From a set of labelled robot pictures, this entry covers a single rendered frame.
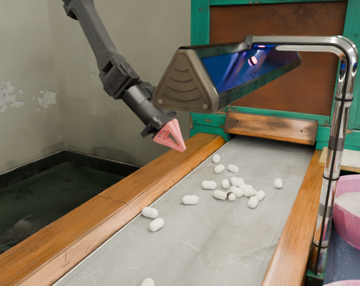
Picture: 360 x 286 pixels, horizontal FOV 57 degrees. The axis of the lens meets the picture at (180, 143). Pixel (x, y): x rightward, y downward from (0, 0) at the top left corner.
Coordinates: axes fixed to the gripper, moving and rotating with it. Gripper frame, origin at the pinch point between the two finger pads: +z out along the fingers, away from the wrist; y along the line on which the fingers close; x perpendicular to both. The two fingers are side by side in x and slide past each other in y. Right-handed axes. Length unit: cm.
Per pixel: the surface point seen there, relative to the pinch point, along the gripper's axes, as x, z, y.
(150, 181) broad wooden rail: 11.1, 0.5, -4.3
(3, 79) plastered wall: 125, -141, 85
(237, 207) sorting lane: -1.7, 19.4, -2.4
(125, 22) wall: 45, -107, 130
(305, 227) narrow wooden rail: -13.6, 29.7, -8.1
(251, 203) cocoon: -4.9, 20.8, -1.8
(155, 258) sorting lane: 3.3, 14.0, -26.8
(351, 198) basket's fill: -16.2, 38.0, 17.1
